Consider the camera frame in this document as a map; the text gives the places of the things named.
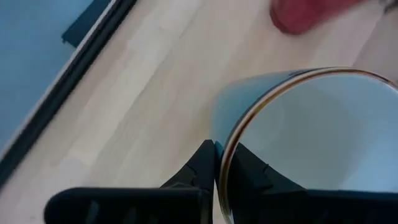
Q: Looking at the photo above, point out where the black aluminium table frame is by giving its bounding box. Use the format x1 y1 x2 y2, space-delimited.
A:
0 0 139 189

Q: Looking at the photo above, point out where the black flat bar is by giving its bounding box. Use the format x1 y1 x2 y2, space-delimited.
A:
61 0 112 48

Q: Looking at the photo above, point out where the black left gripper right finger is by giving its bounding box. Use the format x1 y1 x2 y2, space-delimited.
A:
228 142 398 224

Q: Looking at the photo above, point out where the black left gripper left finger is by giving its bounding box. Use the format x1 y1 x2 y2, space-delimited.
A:
43 139 218 224

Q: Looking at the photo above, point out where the teal mug with white interior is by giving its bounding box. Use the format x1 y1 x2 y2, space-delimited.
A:
210 66 398 224

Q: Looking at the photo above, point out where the red translucent tumbler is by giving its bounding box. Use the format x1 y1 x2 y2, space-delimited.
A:
269 0 369 35

